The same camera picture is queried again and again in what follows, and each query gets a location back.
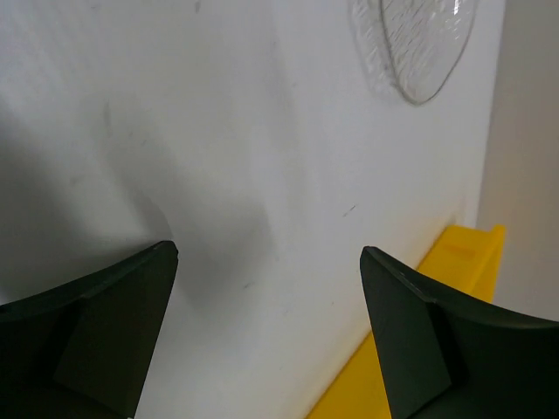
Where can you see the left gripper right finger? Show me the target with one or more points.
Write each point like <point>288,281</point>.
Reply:
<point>508,361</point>

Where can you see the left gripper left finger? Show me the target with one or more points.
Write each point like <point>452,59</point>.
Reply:
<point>83,349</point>

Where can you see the yellow plastic bin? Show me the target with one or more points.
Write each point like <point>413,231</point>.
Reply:
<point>404,362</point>

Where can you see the clear plastic plate left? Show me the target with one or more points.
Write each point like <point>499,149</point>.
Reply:
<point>409,49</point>

